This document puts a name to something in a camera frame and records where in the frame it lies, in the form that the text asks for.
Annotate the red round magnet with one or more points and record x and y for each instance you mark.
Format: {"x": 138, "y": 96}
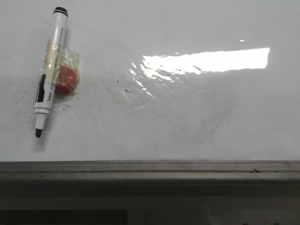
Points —
{"x": 66, "y": 80}

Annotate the clear adhesive tape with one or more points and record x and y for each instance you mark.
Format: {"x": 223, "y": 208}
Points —
{"x": 70, "y": 59}

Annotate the white black whiteboard marker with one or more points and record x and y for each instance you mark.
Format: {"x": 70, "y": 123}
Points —
{"x": 45, "y": 94}

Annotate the white glossy whiteboard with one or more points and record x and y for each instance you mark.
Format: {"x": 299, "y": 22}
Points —
{"x": 159, "y": 79}

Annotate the grey aluminium whiteboard frame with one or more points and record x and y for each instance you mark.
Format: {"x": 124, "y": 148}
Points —
{"x": 150, "y": 172}

